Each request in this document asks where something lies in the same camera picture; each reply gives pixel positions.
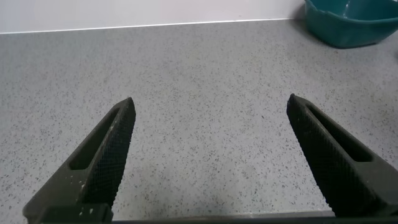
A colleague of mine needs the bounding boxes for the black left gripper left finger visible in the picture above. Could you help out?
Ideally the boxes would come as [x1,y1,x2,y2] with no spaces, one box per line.
[22,96,137,224]

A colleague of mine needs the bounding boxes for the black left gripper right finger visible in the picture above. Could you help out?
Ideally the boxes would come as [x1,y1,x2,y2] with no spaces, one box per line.
[286,93,398,218]

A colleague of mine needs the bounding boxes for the teal square plastic basin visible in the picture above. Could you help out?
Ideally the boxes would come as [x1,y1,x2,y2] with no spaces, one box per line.
[303,0,398,49]

